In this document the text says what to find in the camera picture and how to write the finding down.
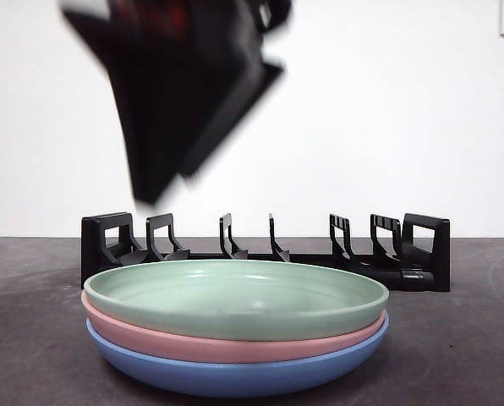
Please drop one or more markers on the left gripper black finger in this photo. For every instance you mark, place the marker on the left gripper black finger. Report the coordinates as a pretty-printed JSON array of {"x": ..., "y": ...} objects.
[
  {"x": 171, "y": 110},
  {"x": 264, "y": 84}
]

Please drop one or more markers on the green round plate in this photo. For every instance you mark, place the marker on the green round plate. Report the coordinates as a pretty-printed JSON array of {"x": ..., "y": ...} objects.
[{"x": 235, "y": 296}]

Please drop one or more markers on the pink round plate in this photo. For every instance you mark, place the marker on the pink round plate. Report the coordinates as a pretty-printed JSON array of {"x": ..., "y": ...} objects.
[{"x": 193, "y": 349}]

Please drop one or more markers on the blue round plate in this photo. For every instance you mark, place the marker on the blue round plate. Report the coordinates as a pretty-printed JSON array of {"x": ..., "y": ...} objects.
[{"x": 235, "y": 380}]

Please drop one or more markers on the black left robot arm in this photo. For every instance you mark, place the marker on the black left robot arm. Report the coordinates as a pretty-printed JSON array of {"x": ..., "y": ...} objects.
[{"x": 218, "y": 17}]

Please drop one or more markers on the black plastic dish rack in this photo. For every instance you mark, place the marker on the black plastic dish rack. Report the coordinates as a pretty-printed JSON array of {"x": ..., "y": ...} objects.
[{"x": 438, "y": 275}]

